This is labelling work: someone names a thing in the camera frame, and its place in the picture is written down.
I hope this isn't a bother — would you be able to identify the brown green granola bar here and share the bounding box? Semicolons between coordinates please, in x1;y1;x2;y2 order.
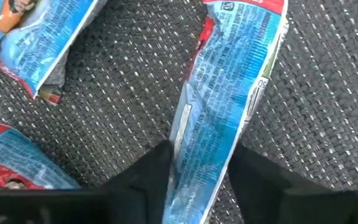
37;58;70;106

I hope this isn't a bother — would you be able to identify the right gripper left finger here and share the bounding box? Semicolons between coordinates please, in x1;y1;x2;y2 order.
99;139;175;224

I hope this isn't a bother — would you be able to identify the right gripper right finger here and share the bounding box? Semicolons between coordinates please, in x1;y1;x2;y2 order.
227;142;358;224

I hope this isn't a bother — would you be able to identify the dark grey woven mat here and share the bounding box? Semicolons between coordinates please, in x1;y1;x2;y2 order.
0;0;358;224

